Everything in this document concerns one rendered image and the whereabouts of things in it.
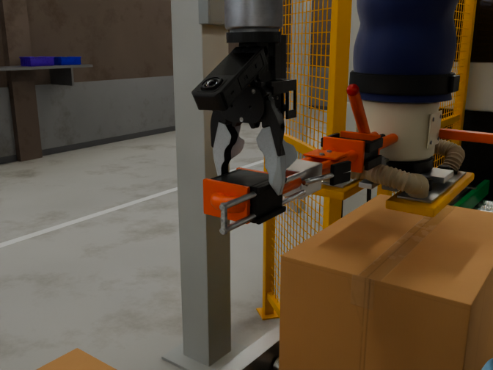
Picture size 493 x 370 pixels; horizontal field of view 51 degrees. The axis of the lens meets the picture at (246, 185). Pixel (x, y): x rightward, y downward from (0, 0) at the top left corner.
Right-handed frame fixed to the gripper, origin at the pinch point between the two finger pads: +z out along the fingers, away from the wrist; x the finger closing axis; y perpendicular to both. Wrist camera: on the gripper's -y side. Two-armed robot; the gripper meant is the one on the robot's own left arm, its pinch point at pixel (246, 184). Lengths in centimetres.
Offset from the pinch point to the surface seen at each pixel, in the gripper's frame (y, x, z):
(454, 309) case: 37, -20, 29
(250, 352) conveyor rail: 45, 33, 62
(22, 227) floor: 151, 334, 116
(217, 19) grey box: 101, 87, -28
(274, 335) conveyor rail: 56, 33, 62
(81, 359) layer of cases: 21, 74, 66
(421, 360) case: 36, -15, 41
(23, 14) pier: 308, 555, -60
